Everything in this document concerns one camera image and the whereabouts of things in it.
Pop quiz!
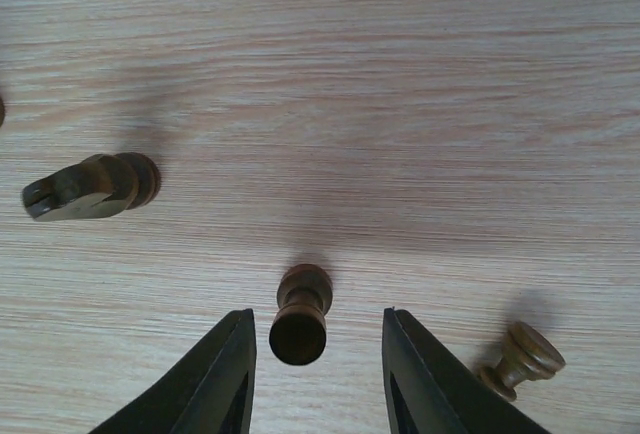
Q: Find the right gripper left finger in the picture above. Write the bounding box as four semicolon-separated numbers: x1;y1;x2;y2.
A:
92;309;256;434

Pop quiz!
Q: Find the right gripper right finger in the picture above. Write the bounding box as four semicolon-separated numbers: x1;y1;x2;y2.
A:
382;308;540;434

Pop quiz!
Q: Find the dark rook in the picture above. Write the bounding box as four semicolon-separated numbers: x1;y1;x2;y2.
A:
269;264;333;366

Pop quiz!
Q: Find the dark knight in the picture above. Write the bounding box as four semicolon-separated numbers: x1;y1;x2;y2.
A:
21;152;161;222

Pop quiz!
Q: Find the dark bishop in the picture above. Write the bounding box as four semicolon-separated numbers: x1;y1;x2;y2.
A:
0;97;5;126

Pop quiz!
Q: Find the dark pawn right upper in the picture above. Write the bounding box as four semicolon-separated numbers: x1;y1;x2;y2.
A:
478;321;566;403

